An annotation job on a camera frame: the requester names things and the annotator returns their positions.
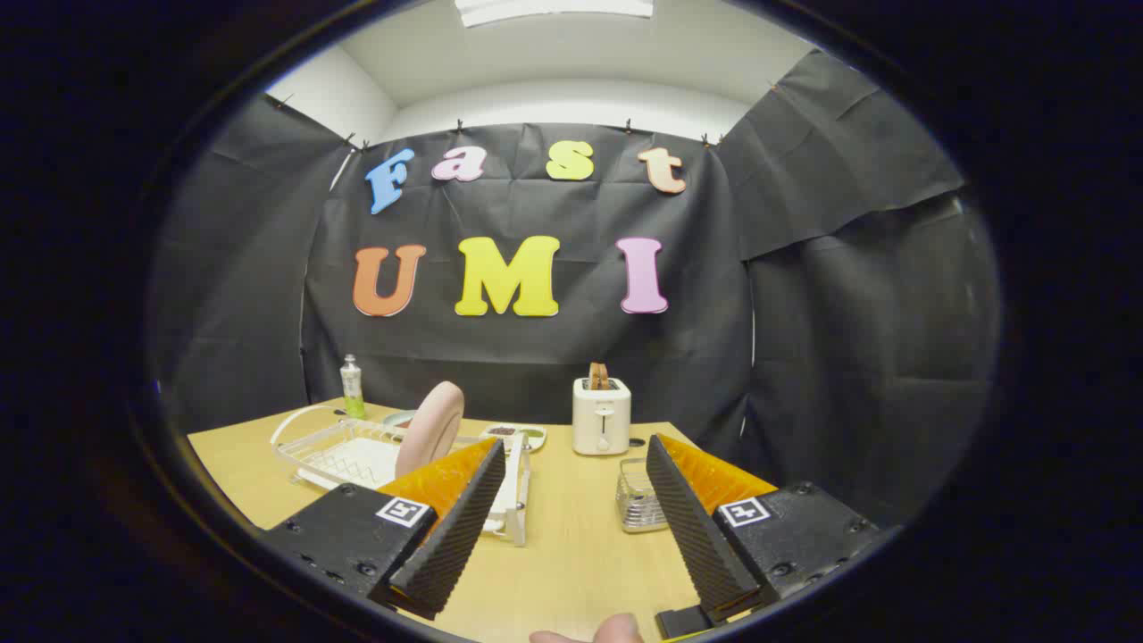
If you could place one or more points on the white drip tray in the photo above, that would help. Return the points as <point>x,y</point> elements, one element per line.
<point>357,460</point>

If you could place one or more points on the bread slice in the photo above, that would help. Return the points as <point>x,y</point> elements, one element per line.
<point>598,375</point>

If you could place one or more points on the clear bottle green liquid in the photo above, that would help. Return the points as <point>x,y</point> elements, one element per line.
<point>353,393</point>

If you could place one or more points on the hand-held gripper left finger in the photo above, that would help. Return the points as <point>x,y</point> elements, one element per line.
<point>455,536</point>

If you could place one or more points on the white divided tray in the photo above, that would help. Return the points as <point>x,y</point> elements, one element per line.
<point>533,438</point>

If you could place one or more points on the ceiling light panel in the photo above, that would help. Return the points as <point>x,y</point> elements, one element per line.
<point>554,7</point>

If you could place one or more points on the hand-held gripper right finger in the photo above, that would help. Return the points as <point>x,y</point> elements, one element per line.
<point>696,536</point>

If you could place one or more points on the pale green plate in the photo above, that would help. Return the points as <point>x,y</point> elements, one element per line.
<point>397,418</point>

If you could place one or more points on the black backdrop cloth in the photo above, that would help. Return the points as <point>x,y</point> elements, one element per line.
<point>536,357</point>

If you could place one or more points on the white toaster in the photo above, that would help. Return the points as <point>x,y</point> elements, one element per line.
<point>601,420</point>

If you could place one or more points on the pink plate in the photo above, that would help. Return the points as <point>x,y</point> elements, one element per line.
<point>433,420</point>

